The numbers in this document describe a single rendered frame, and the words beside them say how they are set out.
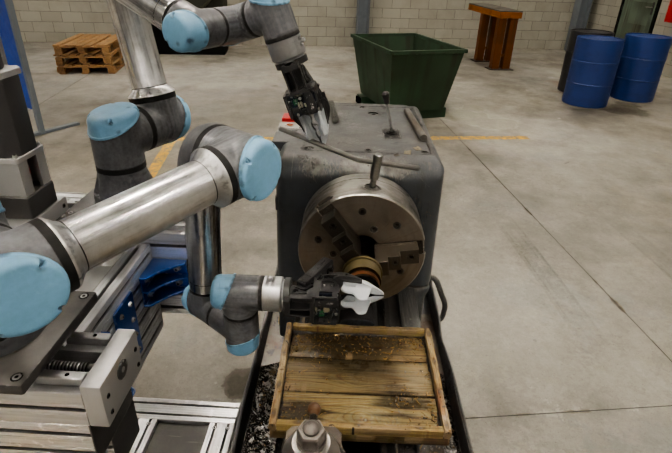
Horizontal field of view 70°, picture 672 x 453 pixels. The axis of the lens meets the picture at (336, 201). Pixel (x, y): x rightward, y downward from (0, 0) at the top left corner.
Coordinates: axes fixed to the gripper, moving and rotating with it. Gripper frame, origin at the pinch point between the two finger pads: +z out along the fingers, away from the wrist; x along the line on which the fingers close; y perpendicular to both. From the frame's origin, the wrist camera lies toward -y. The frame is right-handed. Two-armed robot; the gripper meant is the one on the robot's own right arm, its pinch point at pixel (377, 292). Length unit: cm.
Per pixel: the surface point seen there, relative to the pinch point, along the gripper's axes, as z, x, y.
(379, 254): 0.7, 2.7, -11.0
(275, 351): -29, -54, -36
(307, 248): -16.7, 0.6, -15.5
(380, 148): 1.2, 17.8, -41.8
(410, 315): 11.1, -21.3, -18.7
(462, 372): 50, -108, -84
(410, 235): 8.1, 5.5, -15.7
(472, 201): 94, -107, -268
